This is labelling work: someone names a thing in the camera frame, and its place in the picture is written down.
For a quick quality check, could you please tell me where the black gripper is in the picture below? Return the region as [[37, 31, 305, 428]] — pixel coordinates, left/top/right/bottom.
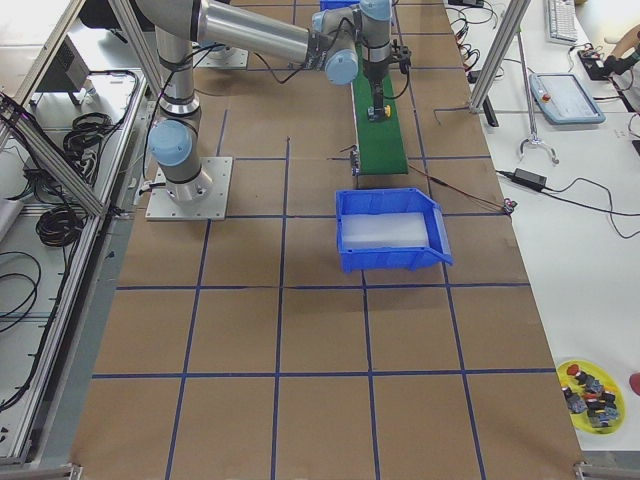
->
[[363, 58, 389, 107]]

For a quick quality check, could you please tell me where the yellow push button switch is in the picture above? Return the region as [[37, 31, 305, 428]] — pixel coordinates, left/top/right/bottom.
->
[[367, 104, 392, 122]]

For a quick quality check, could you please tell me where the yellow plate of buttons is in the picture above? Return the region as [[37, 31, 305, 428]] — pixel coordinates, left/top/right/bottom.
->
[[556, 359, 626, 435]]

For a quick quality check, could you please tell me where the green conveyor belt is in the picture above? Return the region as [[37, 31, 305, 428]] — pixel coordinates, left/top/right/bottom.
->
[[351, 40, 410, 176]]

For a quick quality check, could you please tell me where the left blue plastic bin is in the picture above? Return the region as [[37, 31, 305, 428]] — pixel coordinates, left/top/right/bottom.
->
[[319, 0, 359, 10]]

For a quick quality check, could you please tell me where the blue plastic bin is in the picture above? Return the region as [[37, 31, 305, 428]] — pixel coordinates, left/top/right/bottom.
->
[[335, 188, 454, 273], [319, 0, 359, 10]]

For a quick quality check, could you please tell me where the right blue plastic bin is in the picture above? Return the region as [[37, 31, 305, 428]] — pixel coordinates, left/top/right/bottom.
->
[[335, 188, 454, 273]]

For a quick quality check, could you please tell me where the white foam pad right bin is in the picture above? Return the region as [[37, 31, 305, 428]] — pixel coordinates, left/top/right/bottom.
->
[[339, 212, 429, 250]]

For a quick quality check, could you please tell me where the metal grabber tool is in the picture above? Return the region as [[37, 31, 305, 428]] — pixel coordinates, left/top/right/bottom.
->
[[514, 19, 560, 166]]

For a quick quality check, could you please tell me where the black power adapter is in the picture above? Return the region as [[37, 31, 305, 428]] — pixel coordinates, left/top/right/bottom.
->
[[511, 168, 547, 192]]

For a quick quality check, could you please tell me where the teach pendant tablet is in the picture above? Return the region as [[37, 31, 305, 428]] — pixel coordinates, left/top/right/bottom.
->
[[529, 73, 606, 125]]

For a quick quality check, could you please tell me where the white keyboard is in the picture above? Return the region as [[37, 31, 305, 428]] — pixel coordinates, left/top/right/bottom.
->
[[543, 0, 578, 45]]

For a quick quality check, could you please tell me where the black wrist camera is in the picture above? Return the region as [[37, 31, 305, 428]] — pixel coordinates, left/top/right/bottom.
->
[[390, 42, 411, 75]]

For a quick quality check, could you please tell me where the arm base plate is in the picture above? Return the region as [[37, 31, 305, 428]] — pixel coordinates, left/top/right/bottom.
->
[[146, 157, 233, 221]]

